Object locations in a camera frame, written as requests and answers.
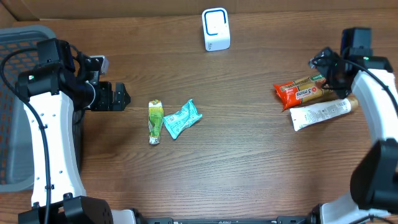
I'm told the green snack packet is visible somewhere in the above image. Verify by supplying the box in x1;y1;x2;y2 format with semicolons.
148;100;164;145

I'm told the orange spaghetti pasta packet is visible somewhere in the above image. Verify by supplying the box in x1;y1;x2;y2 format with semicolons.
274;73;333;111

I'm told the white tube with tan cap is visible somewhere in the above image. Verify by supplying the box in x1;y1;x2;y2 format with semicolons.
289;96;359;131

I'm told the light blue snack packet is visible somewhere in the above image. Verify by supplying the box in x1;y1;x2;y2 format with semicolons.
164;99;202;140

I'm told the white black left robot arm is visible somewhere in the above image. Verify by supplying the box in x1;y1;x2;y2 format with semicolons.
16;39;137;223

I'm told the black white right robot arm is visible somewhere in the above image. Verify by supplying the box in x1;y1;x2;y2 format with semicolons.
304;27;397;223

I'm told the white barcode scanner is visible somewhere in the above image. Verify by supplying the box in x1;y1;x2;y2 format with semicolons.
201;7;231;52

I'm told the dark grey plastic basket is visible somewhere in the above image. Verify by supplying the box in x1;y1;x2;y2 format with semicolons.
0;24;85;193

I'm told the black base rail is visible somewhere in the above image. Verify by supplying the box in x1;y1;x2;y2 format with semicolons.
136;216;307;224

